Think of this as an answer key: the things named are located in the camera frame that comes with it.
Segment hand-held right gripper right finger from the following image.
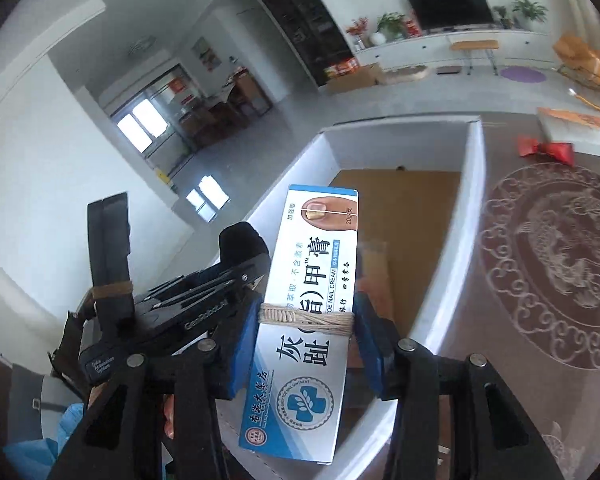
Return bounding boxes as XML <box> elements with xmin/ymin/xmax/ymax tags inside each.
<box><xmin>354</xmin><ymin>291</ymin><xmax>563</xmax><ymax>480</ymax></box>

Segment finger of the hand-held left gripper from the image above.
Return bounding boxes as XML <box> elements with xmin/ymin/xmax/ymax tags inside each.
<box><xmin>139</xmin><ymin>254</ymin><xmax>272</xmax><ymax>303</ymax></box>
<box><xmin>152</xmin><ymin>277</ymin><xmax>266</xmax><ymax>317</ymax></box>

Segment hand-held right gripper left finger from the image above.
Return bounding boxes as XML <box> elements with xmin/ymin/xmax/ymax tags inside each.
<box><xmin>45</xmin><ymin>290</ymin><xmax>265</xmax><ymax>480</ymax></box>

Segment small black velvet scrunchie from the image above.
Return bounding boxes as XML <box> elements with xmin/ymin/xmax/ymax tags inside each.
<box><xmin>219</xmin><ymin>222</ymin><xmax>272</xmax><ymax>273</ymax></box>

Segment blue and white ointment box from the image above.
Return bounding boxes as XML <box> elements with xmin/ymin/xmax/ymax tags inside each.
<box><xmin>238</xmin><ymin>184</ymin><xmax>361</xmax><ymax>466</ymax></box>

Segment white cardboard box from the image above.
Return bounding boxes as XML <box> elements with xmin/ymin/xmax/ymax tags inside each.
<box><xmin>215</xmin><ymin>115</ymin><xmax>486</xmax><ymax>480</ymax></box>

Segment beige twine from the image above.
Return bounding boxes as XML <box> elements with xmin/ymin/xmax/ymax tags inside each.
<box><xmin>257</xmin><ymin>302</ymin><xmax>356</xmax><ymax>337</ymax></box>

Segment blue cloth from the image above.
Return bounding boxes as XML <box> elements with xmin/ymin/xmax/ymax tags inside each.
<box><xmin>2</xmin><ymin>402</ymin><xmax>88</xmax><ymax>480</ymax></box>

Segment brown cardboard box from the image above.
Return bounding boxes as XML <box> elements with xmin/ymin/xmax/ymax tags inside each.
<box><xmin>325</xmin><ymin>62</ymin><xmax>387</xmax><ymax>95</ymax></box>

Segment red packet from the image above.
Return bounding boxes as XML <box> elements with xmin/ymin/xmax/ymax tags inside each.
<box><xmin>517</xmin><ymin>135</ymin><xmax>576</xmax><ymax>167</ymax></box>

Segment dark display cabinet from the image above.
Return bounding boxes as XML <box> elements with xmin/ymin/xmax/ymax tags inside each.
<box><xmin>241</xmin><ymin>0</ymin><xmax>356</xmax><ymax>87</ymax></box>

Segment beige floor mat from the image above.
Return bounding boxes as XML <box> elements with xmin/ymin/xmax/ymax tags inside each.
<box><xmin>380</xmin><ymin>66</ymin><xmax>431</xmax><ymax>86</ymax></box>

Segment red flowers in white vase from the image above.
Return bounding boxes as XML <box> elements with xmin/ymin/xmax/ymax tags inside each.
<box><xmin>345</xmin><ymin>16</ymin><xmax>387</xmax><ymax>50</ymax></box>

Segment flat white box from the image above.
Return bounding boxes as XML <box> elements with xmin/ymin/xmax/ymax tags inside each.
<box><xmin>536</xmin><ymin>106</ymin><xmax>600</xmax><ymax>153</ymax></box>

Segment white TV cabinet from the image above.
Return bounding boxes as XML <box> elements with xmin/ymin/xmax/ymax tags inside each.
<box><xmin>354</xmin><ymin>27</ymin><xmax>551</xmax><ymax>72</ymax></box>

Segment leafy plant in white pot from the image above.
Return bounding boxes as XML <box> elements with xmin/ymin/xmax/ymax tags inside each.
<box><xmin>376</xmin><ymin>11</ymin><xmax>406</xmax><ymax>43</ymax></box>

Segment purple round rug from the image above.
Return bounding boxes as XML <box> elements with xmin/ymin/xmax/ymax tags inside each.
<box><xmin>499</xmin><ymin>65</ymin><xmax>547</xmax><ymax>83</ymax></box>

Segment wooden stool with hairpin legs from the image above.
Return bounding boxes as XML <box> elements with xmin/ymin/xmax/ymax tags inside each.
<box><xmin>449</xmin><ymin>39</ymin><xmax>501</xmax><ymax>77</ymax></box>

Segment black television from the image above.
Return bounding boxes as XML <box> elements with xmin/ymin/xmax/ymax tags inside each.
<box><xmin>404</xmin><ymin>0</ymin><xmax>495</xmax><ymax>31</ymax></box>

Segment orange lounge chair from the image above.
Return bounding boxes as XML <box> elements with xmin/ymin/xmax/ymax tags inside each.
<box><xmin>551</xmin><ymin>31</ymin><xmax>600</xmax><ymax>88</ymax></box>

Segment large green potted plant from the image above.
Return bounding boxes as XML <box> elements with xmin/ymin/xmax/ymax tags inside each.
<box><xmin>509</xmin><ymin>0</ymin><xmax>550</xmax><ymax>31</ymax></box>

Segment framed wall picture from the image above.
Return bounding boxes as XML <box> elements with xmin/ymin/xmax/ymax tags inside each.
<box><xmin>192</xmin><ymin>37</ymin><xmax>223</xmax><ymax>72</ymax></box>

